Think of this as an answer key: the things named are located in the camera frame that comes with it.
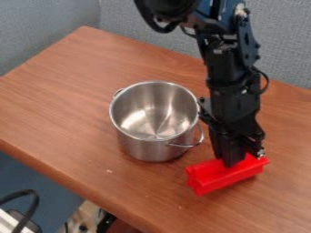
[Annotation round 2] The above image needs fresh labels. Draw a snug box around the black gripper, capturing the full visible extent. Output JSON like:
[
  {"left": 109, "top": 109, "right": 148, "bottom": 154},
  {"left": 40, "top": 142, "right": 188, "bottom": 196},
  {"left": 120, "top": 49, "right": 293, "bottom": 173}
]
[{"left": 196, "top": 81, "right": 266, "bottom": 169}]

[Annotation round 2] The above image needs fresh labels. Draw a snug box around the white box under table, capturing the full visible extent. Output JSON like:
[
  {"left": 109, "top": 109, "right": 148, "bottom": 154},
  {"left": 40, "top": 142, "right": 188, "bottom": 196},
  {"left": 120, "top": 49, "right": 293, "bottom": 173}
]
[{"left": 0, "top": 208, "right": 42, "bottom": 233}]

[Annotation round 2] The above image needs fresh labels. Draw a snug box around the stainless steel pot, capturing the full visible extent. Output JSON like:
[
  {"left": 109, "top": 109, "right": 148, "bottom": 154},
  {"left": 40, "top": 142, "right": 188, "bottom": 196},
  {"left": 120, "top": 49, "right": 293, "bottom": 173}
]
[{"left": 109, "top": 80, "right": 204, "bottom": 162}]

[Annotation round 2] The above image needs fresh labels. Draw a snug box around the black cable loop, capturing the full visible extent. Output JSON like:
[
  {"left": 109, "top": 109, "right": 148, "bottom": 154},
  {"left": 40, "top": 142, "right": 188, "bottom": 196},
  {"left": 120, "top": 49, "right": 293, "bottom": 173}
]
[{"left": 0, "top": 188, "right": 41, "bottom": 233}]

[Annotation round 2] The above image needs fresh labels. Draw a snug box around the beige clutter under table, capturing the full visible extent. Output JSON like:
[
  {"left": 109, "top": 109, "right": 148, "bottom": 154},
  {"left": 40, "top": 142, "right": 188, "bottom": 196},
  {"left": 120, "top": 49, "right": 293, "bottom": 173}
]
[{"left": 60, "top": 201, "right": 116, "bottom": 233}]

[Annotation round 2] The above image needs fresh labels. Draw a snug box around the red block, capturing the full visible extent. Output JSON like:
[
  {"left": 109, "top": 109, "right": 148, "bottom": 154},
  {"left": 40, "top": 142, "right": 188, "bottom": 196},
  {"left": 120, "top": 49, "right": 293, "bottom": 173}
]
[{"left": 184, "top": 155, "right": 269, "bottom": 196}]

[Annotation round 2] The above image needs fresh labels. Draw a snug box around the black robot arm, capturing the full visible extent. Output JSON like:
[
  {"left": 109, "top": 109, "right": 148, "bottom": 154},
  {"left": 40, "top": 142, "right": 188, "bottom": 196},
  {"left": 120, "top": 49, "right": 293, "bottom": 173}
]
[{"left": 133, "top": 0, "right": 268, "bottom": 167}]

